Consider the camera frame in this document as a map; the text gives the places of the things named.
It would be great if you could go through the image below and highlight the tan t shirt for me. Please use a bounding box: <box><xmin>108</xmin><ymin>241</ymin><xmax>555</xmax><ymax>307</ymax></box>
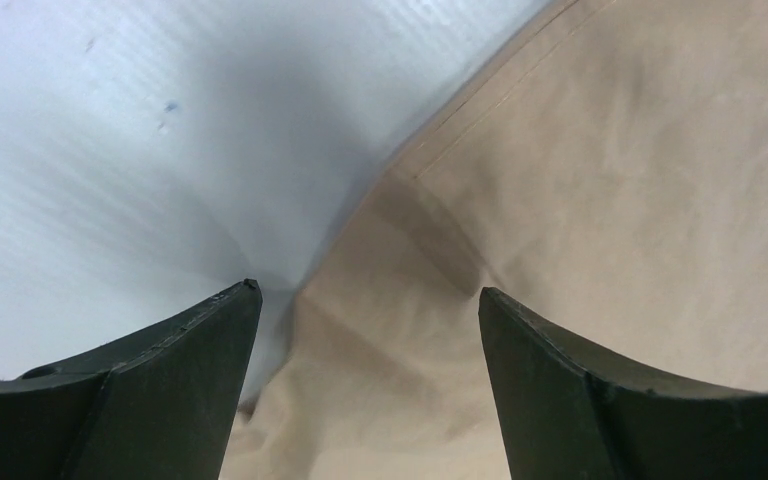
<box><xmin>221</xmin><ymin>1</ymin><xmax>768</xmax><ymax>479</ymax></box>

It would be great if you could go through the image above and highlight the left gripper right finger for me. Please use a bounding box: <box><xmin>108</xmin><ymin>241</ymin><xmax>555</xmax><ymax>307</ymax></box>
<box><xmin>478</xmin><ymin>287</ymin><xmax>768</xmax><ymax>479</ymax></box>

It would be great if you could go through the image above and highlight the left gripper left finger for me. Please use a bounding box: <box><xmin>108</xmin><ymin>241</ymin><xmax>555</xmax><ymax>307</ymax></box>
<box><xmin>0</xmin><ymin>279</ymin><xmax>262</xmax><ymax>479</ymax></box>

